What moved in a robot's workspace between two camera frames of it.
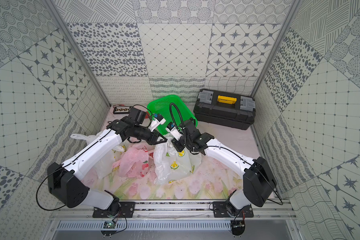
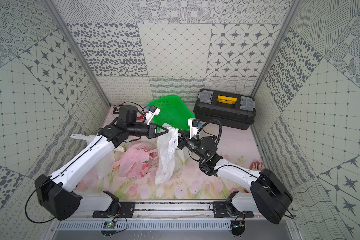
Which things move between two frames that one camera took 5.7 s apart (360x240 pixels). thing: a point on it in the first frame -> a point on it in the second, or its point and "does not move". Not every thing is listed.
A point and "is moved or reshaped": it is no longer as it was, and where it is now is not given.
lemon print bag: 171,165 is moved or reshaped
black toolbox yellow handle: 227,110 does not move
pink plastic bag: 135,162 does not move
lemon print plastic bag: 104,170 does not move
